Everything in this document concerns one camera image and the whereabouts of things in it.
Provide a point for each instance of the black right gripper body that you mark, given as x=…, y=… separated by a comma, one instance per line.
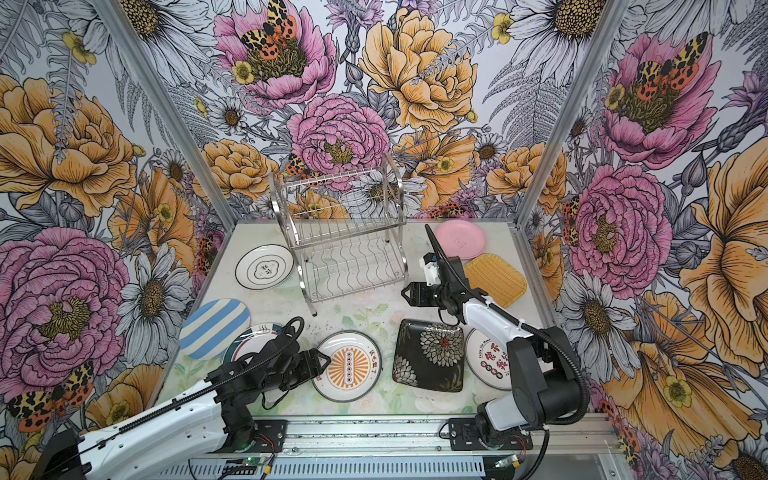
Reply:
x=430, y=296

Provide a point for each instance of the blue white striped plate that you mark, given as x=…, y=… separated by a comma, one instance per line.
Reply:
x=210, y=329

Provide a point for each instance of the yellow woven-pattern tray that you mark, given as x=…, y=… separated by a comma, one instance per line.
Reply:
x=495, y=276

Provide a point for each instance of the white plate orange sunburst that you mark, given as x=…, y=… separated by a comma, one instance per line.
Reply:
x=354, y=368

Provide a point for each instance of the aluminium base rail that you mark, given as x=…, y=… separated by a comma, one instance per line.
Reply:
x=444, y=446

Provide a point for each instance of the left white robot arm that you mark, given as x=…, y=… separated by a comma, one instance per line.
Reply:
x=211, y=416

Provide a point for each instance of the white plate black clover outline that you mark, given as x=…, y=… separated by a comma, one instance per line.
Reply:
x=264, y=267

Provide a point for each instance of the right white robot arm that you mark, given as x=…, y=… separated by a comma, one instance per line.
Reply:
x=547, y=385

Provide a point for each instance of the black square floral plate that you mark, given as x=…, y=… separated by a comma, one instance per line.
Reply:
x=429, y=356

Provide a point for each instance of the chrome two-tier dish rack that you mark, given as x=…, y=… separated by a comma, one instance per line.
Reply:
x=344, y=231

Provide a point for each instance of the white plate green red rim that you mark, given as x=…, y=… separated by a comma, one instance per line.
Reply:
x=252, y=340

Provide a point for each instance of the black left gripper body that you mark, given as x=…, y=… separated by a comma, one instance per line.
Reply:
x=300, y=369

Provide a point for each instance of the pink plastic plate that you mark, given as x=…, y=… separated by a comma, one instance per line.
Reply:
x=461, y=238

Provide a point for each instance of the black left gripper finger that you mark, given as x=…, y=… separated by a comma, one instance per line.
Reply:
x=306, y=384
x=319, y=359

